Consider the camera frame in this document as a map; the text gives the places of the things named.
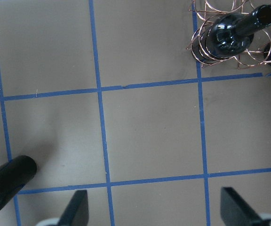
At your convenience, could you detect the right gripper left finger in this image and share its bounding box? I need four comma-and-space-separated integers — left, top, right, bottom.
57, 190, 89, 226

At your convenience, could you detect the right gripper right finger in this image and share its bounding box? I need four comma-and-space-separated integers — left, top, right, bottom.
220, 187, 262, 226

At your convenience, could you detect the copper wire wine basket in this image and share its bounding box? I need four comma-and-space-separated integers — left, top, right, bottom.
187, 0, 271, 69

